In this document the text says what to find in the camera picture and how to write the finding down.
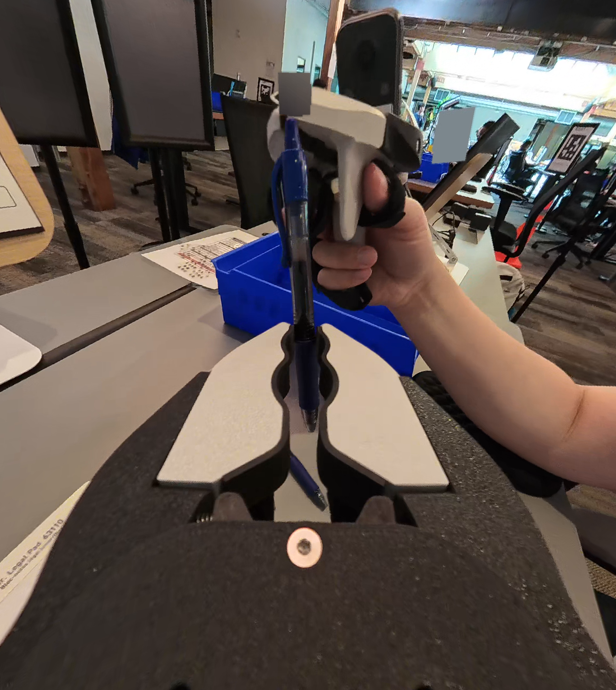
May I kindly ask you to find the black framed easel board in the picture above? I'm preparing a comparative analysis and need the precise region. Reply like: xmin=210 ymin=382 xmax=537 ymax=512
xmin=0 ymin=0 xmax=98 ymax=270
xmin=91 ymin=0 xmax=216 ymax=243

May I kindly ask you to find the plain black easel board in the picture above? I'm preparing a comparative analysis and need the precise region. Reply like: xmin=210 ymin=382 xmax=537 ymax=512
xmin=221 ymin=94 xmax=287 ymax=230

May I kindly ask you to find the white fabric bag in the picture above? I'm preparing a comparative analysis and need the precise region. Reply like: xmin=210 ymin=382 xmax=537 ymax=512
xmin=496 ymin=261 xmax=528 ymax=323

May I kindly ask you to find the wooden document stand white base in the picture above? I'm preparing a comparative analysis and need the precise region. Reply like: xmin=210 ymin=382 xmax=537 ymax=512
xmin=421 ymin=113 xmax=521 ymax=270

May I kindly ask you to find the black framed code sign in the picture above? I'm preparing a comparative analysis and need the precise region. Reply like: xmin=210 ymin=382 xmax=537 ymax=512
xmin=547 ymin=123 xmax=599 ymax=176

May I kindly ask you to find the blue plastic bin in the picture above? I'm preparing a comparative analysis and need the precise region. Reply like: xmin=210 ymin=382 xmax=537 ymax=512
xmin=212 ymin=232 xmax=419 ymax=378

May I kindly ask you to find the person's right forearm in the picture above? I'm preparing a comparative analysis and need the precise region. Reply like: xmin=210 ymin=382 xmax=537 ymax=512
xmin=394 ymin=264 xmax=616 ymax=497

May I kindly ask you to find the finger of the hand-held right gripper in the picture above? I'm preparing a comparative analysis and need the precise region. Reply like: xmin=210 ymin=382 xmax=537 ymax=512
xmin=310 ymin=88 xmax=392 ymax=146
xmin=266 ymin=114 xmax=341 ymax=168

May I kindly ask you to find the blue retractable pen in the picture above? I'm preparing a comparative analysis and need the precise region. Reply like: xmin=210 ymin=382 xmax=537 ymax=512
xmin=289 ymin=453 xmax=330 ymax=512
xmin=270 ymin=118 xmax=320 ymax=433

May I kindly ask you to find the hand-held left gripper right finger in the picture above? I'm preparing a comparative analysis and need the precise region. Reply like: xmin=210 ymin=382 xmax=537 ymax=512
xmin=318 ymin=322 xmax=452 ymax=524

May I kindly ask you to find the printed tag sheet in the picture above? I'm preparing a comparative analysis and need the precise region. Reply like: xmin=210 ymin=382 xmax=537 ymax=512
xmin=141 ymin=229 xmax=260 ymax=292

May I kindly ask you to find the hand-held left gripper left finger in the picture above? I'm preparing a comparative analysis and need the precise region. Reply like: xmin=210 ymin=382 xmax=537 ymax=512
xmin=155 ymin=322 xmax=293 ymax=522

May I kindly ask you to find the white lined legal notepad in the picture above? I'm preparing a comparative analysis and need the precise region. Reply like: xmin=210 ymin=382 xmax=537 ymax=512
xmin=0 ymin=481 xmax=92 ymax=682

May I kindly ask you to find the person's right hand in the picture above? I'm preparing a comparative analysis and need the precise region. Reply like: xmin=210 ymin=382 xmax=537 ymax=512
xmin=312 ymin=162 xmax=438 ymax=311

